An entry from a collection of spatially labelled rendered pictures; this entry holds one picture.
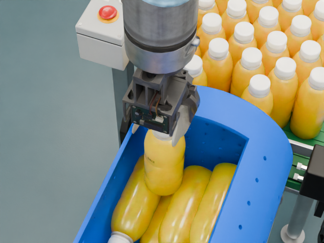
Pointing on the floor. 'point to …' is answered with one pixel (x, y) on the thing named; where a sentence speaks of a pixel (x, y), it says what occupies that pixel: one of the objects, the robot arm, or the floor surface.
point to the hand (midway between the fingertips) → (165, 124)
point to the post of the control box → (117, 74)
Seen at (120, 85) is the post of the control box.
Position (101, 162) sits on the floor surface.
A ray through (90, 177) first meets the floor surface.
